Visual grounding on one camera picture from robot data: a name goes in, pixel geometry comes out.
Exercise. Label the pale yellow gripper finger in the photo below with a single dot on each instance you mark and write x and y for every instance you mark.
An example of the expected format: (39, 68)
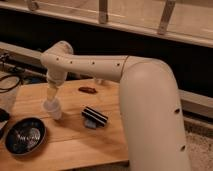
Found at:
(51, 92)

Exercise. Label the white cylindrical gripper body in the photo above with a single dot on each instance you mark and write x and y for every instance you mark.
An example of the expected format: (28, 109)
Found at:
(56, 79)

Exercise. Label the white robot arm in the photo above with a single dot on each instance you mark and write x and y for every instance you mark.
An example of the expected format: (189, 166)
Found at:
(149, 103)

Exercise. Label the small brown red object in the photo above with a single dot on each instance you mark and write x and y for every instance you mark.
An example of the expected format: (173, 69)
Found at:
(87, 90)

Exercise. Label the black white striped block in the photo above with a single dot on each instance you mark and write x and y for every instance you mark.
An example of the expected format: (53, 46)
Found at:
(95, 116)

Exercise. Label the small blue-grey block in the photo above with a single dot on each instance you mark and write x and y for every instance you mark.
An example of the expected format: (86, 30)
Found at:
(90, 124)

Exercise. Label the black round bowl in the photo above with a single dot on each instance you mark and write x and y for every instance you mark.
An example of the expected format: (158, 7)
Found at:
(25, 136)

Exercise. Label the black object at left edge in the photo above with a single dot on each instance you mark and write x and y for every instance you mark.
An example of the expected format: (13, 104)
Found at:
(4, 115)

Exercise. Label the wooden table board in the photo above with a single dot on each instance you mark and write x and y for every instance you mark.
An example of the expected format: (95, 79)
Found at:
(68, 144)

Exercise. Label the metal rail frame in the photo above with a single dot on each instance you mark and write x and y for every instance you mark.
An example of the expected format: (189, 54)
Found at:
(20, 61)

